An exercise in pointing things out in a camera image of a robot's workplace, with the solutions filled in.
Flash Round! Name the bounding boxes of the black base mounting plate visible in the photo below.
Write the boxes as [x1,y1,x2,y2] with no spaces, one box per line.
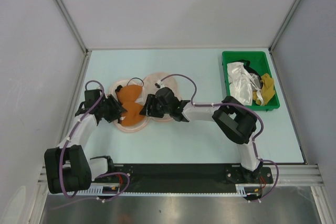
[86,163,272,194]

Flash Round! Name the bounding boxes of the green plastic bin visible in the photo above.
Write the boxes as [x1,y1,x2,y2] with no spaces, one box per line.
[222,51,280,111]

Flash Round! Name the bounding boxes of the aluminium frame post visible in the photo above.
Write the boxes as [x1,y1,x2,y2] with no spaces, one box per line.
[268,0,303,54]
[39,0,89,54]

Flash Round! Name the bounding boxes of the white satin bra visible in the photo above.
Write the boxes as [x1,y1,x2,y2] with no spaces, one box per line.
[227,61,260,106]

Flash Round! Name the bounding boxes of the mustard yellow garment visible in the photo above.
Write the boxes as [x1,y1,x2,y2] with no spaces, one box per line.
[253,73,276,106]

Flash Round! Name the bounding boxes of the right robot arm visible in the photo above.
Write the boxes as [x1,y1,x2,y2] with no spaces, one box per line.
[140,87,264,183]

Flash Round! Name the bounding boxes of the pink floral mesh laundry bag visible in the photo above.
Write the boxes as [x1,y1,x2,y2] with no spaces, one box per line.
[109,72,181,133]

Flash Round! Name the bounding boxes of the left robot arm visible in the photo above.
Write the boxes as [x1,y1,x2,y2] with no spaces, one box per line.
[44,89,126,196]

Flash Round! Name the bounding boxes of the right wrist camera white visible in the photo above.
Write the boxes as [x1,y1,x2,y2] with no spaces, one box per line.
[154,80,166,89]

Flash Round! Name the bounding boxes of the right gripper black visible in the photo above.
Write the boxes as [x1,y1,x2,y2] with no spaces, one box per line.
[140,94,172,118]

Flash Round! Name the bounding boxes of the right aluminium frame post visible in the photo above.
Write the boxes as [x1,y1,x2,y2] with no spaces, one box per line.
[268,0,303,54]

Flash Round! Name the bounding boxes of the left aluminium frame post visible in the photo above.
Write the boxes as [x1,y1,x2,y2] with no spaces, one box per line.
[39,0,89,54]

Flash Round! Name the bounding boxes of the orange bra black straps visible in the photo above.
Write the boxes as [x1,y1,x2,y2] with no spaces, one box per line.
[115,78,146,127]

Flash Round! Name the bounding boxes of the white slotted cable duct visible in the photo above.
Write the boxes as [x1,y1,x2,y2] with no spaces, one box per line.
[78,185,261,197]

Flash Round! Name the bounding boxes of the grey black bra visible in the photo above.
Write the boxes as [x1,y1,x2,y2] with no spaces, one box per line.
[239,59,263,89]

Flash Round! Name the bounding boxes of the aluminium front frame rail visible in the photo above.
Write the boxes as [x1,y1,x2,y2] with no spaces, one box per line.
[43,164,322,184]

